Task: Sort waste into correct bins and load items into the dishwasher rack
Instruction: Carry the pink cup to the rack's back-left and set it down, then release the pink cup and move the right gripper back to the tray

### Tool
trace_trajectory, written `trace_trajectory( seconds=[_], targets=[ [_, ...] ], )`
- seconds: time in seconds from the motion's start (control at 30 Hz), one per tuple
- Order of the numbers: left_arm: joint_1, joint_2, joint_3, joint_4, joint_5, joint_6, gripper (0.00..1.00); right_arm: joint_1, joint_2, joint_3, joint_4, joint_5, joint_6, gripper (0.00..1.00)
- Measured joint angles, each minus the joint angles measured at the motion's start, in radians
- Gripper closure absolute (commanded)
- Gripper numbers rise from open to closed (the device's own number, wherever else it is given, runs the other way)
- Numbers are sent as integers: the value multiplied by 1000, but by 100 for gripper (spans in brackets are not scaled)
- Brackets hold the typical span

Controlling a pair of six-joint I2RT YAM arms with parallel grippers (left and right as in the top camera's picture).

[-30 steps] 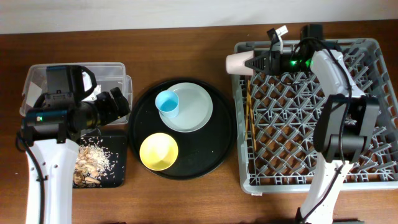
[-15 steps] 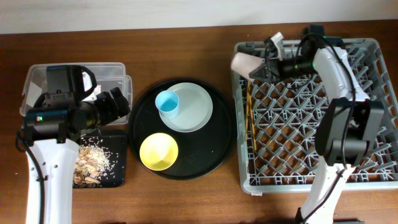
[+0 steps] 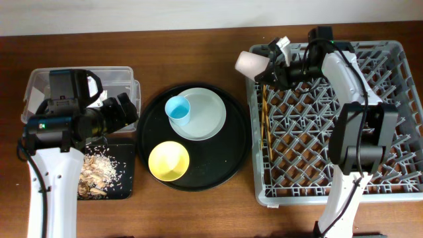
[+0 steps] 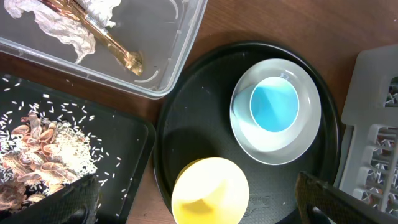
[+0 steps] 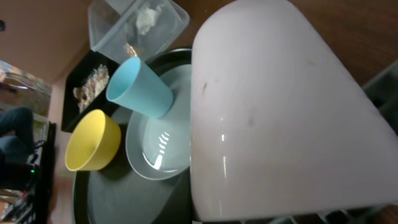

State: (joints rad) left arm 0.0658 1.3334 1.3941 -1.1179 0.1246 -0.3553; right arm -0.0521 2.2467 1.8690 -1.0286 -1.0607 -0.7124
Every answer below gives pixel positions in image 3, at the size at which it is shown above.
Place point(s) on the food scraps and rice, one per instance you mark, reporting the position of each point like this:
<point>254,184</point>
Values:
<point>97,173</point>

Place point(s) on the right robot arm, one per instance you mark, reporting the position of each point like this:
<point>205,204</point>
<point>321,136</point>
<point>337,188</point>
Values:
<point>362,135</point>

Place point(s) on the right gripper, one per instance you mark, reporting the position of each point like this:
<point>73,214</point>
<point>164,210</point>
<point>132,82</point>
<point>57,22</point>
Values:
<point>281,70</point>

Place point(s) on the black rectangular tray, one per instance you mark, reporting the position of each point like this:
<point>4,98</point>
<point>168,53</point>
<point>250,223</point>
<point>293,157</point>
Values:
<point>124,178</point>

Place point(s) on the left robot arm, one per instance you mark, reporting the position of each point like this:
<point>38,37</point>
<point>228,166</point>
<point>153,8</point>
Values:
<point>52,144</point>

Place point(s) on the wooden chopstick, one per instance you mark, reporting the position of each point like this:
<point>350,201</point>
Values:
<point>262,126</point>
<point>267,122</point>

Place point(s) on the blue plastic cup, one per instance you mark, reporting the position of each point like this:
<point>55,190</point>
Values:
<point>177,108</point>

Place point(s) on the clear plastic waste bin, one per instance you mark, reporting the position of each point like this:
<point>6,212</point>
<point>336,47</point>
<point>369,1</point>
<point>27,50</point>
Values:
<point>115,80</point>

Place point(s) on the round black serving tray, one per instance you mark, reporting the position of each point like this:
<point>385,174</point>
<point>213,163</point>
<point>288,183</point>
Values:
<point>212,161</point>

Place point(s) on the grey dishwasher rack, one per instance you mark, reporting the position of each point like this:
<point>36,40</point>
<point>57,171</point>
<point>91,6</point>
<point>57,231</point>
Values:
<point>301,172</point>

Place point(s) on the grey round plate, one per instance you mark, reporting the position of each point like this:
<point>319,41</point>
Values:
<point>207,115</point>

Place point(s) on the pink plastic cup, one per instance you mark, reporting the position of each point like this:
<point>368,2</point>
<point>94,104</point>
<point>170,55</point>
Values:
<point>251,65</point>

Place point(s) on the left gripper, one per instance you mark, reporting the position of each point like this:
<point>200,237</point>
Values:
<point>110,114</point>

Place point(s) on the yellow bowl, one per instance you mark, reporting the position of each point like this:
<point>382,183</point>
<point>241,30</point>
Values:
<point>168,161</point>

